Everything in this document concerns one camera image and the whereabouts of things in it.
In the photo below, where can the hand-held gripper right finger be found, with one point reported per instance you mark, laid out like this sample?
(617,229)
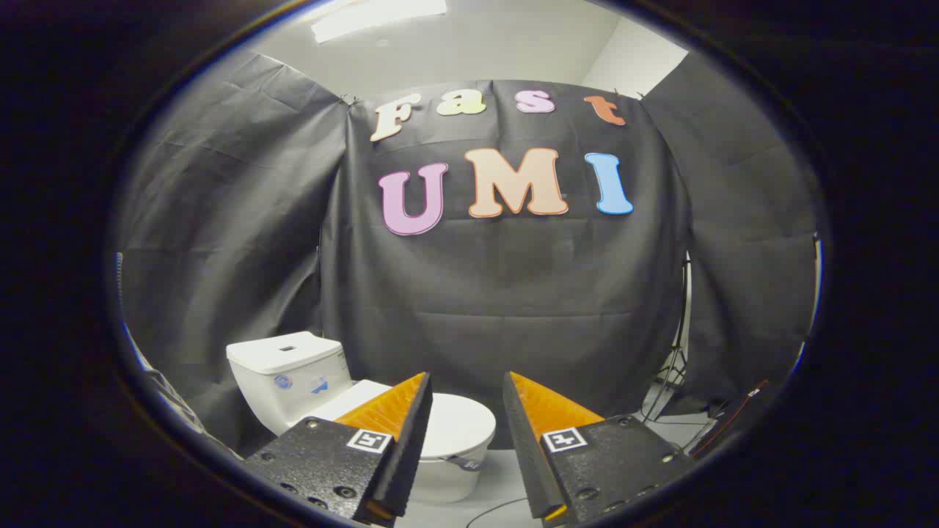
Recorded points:
(524,455)

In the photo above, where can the white toilet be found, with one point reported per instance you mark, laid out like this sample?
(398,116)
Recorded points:
(286,378)

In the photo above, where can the white toilet lid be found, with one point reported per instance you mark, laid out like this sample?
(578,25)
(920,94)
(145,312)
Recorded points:
(458,425)

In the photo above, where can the black backdrop cloth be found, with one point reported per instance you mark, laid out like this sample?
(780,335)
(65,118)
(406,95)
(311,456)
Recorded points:
(513,293)

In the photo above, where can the black tripod stand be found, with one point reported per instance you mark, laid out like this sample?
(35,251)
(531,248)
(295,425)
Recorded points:
(687,308)

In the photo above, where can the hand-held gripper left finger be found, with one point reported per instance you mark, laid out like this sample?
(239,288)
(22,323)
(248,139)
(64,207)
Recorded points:
(411,447)

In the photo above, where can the white panel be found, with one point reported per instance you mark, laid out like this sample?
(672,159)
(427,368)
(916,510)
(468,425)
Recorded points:
(817,282)

